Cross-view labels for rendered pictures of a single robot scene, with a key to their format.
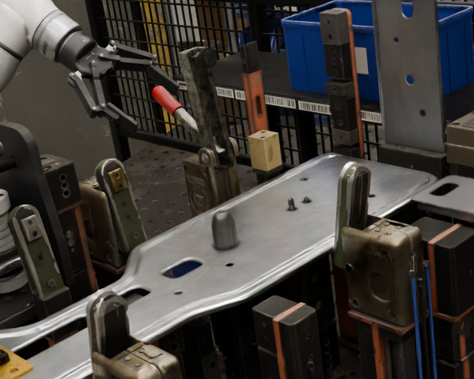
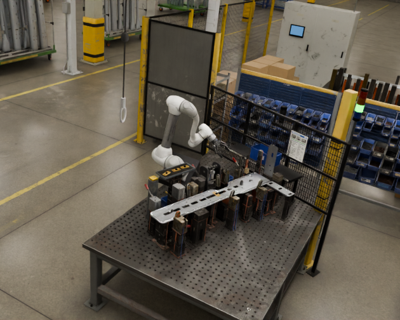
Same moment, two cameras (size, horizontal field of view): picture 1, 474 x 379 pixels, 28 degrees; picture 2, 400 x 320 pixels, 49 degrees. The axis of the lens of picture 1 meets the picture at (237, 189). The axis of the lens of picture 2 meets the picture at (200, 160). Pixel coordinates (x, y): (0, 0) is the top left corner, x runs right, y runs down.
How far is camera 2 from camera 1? 315 cm
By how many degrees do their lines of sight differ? 6
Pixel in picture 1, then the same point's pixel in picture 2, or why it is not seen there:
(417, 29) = (272, 159)
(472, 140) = (276, 177)
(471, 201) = (273, 186)
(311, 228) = (253, 185)
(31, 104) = not seen: hidden behind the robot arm
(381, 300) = (260, 196)
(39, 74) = not seen: hidden behind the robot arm
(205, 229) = (237, 181)
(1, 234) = (213, 176)
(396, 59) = (268, 162)
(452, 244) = (270, 191)
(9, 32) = (204, 135)
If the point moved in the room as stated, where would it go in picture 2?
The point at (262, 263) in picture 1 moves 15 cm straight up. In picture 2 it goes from (246, 188) to (248, 174)
